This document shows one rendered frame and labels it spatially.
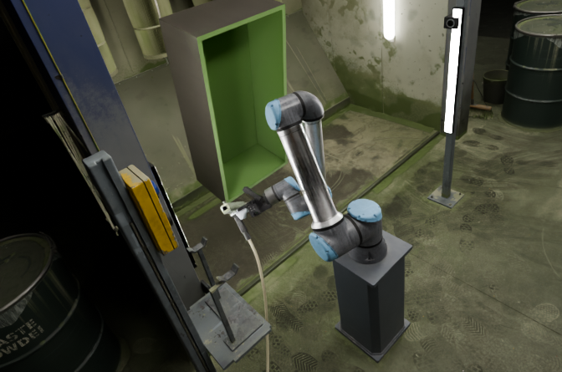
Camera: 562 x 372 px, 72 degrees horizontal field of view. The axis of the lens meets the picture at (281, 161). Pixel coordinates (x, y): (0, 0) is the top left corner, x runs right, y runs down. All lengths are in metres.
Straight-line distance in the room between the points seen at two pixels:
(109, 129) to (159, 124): 1.96
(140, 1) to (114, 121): 1.77
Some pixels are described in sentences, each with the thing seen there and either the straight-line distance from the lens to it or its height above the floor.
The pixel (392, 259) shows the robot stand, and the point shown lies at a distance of 1.92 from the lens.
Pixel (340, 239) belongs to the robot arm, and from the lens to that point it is 1.69.
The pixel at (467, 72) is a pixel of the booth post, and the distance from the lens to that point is 3.72.
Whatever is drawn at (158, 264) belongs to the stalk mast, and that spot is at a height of 1.25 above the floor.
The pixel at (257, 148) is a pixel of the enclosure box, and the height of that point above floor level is 0.52.
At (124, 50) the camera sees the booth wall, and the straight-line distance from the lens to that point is 3.56.
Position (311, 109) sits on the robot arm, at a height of 1.35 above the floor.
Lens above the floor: 2.08
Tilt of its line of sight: 33 degrees down
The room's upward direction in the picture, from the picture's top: 12 degrees counter-clockwise
